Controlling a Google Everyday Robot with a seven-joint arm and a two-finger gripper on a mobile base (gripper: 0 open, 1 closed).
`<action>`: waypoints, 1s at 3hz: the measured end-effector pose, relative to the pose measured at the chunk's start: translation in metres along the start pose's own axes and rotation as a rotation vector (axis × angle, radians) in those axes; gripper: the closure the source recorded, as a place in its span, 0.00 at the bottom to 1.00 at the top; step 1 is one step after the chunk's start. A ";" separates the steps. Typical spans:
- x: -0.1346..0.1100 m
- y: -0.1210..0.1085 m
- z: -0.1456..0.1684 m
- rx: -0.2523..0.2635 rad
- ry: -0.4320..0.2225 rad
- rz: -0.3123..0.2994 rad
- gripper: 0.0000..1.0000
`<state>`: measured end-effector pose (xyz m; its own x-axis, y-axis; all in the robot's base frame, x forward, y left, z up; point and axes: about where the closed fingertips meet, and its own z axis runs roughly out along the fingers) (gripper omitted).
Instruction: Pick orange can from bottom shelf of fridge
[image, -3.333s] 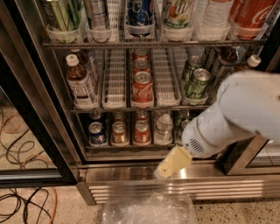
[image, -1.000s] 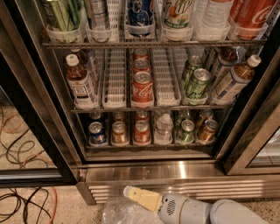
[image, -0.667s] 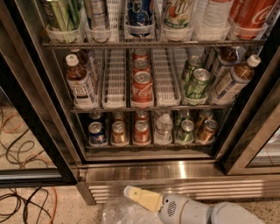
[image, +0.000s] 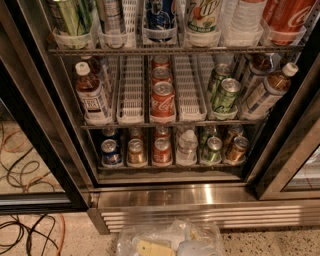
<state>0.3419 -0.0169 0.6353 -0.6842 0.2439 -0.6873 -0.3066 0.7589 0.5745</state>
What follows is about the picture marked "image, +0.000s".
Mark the green soda can bottom behind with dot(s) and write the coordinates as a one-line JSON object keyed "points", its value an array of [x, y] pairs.
{"points": [[206, 132]]}

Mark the green bottle top shelf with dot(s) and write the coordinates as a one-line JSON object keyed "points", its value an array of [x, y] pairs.
{"points": [[72, 17]]}

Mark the right glass fridge door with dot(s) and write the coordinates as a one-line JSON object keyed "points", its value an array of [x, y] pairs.
{"points": [[296, 136]]}

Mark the white bottle top shelf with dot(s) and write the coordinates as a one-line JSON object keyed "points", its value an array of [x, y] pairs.
{"points": [[247, 15]]}

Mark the glass fridge door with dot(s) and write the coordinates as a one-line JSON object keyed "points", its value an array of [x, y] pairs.
{"points": [[33, 85], [296, 136]]}

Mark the blue soda can behind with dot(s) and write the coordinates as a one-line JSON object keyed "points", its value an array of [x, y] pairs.
{"points": [[111, 133]]}

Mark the tea bottle right front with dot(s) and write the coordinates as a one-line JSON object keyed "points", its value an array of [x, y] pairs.
{"points": [[269, 91]]}

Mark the silver can top shelf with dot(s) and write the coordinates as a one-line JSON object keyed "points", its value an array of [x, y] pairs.
{"points": [[111, 16]]}

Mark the empty white tray right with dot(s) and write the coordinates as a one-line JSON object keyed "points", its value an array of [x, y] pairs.
{"points": [[189, 96]]}

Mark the left glass fridge door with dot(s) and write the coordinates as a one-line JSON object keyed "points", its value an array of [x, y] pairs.
{"points": [[33, 85]]}

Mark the red soda can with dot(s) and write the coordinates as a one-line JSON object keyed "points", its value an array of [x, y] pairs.
{"points": [[162, 132], [162, 150]]}

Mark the red soda can bottom front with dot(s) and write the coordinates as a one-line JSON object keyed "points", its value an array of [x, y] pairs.
{"points": [[162, 150]]}

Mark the orange soda can behind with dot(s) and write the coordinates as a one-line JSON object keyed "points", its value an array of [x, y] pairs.
{"points": [[232, 132]]}

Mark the gold soda can front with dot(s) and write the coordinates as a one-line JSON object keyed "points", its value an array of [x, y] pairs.
{"points": [[136, 153]]}

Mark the orange soda can front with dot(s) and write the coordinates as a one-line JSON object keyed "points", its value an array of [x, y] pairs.
{"points": [[237, 149]]}

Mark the red cola bottle top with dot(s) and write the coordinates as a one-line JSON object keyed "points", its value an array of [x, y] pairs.
{"points": [[285, 18]]}

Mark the green can middle front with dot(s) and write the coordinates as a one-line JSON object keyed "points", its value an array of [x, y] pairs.
{"points": [[226, 95]]}

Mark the blue bottle top shelf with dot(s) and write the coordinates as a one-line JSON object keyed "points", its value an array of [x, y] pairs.
{"points": [[160, 14]]}

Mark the tea bottle right behind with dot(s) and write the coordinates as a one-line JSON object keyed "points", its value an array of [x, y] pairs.
{"points": [[259, 66]]}

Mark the empty white tray left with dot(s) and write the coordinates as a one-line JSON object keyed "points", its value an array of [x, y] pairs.
{"points": [[130, 107]]}

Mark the gold soda can behind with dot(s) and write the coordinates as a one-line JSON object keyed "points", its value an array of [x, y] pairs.
{"points": [[136, 133]]}

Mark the green can middle behind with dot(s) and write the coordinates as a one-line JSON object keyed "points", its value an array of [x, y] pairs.
{"points": [[219, 72]]}

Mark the red cola can middle front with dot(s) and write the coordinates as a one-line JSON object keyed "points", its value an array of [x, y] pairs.
{"points": [[162, 99]]}

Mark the tea bottle left front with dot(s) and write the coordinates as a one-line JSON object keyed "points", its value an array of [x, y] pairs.
{"points": [[91, 93]]}

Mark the tea bottle left behind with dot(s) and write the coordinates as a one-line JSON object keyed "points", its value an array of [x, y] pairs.
{"points": [[99, 66]]}

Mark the white green soda bottle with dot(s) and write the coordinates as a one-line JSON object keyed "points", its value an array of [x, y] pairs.
{"points": [[201, 16]]}

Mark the green soda can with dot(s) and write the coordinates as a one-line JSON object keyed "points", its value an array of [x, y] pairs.
{"points": [[212, 150], [206, 132]]}

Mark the green soda can bottom front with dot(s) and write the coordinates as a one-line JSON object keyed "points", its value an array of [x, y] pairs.
{"points": [[212, 150]]}

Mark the blue soda can front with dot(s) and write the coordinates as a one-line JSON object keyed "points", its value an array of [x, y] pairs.
{"points": [[111, 154]]}

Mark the clear plastic bag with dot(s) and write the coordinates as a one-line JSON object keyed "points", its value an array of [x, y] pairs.
{"points": [[124, 243]]}

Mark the steel fridge base grille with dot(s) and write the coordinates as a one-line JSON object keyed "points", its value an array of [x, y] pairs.
{"points": [[229, 206]]}

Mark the tea bottle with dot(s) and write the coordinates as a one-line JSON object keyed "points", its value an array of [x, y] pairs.
{"points": [[269, 91], [91, 93], [99, 66], [259, 66]]}

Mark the red cola can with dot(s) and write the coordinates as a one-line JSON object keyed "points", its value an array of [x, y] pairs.
{"points": [[162, 99], [161, 74], [160, 61]]}

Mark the orange soda can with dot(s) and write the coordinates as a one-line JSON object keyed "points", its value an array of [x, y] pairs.
{"points": [[232, 132], [237, 149]]}

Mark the red soda can bottom behind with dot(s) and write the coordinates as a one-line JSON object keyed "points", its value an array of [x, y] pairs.
{"points": [[162, 132]]}

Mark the clear water bottle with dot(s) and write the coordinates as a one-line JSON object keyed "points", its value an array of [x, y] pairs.
{"points": [[186, 149]]}

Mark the gold soda can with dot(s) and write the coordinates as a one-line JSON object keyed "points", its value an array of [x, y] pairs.
{"points": [[136, 153], [136, 133]]}

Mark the blue soda can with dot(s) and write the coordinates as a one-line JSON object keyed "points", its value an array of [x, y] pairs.
{"points": [[111, 154], [111, 133]]}

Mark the empty white tray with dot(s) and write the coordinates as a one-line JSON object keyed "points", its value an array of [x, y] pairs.
{"points": [[189, 96], [130, 107]]}

